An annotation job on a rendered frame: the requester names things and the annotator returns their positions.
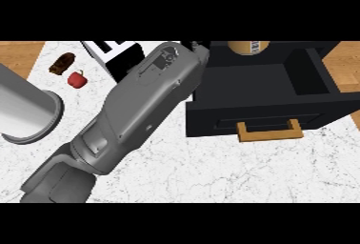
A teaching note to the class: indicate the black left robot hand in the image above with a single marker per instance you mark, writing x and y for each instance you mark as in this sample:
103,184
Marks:
200,44

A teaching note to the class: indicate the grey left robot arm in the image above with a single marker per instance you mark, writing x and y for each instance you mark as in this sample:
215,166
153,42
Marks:
141,101

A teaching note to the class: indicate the tan can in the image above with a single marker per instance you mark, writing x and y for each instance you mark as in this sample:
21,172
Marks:
247,47

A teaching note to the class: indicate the black drawer box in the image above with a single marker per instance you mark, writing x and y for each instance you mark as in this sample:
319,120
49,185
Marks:
244,82

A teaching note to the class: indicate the black drawer front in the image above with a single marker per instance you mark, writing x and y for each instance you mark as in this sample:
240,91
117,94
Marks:
337,108

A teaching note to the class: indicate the white and black appliance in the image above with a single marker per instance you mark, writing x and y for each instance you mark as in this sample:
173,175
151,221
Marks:
120,60

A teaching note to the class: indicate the black cabinet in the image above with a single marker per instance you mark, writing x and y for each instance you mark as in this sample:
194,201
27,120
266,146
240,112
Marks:
281,53

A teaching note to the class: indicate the red apple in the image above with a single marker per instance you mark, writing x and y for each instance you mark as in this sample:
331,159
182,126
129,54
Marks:
77,80

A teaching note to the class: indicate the brown pastry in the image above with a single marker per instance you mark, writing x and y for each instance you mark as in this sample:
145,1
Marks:
63,63

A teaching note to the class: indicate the grey metal cylinder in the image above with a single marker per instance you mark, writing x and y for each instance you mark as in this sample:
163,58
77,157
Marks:
24,108

